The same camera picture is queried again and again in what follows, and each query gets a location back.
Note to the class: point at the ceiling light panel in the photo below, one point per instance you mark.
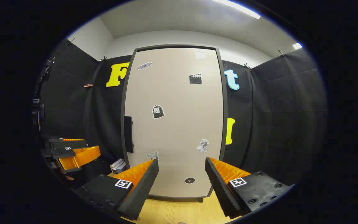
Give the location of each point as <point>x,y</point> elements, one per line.
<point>297,46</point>
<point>238,7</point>

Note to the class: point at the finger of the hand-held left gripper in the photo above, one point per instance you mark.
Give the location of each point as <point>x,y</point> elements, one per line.
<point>68,144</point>
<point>62,153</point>

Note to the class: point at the beige cabinet door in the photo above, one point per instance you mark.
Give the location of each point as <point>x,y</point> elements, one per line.
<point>179,124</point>

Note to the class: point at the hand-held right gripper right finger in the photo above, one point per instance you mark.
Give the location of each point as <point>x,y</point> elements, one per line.
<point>221,193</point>

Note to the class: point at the white book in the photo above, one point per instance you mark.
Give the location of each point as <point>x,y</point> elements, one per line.
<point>116,162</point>

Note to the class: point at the copper clip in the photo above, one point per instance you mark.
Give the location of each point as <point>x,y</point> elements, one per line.
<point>88,85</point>

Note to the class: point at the dark labelled book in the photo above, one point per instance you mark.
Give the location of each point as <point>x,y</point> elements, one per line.
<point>119,167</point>

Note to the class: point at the grey cabinet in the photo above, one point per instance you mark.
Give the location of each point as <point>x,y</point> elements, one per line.
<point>226,124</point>

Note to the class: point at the black backdrop cloth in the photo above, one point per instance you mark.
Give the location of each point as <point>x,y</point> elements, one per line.
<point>278,118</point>

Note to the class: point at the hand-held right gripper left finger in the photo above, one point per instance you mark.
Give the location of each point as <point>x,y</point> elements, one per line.
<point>141,193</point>

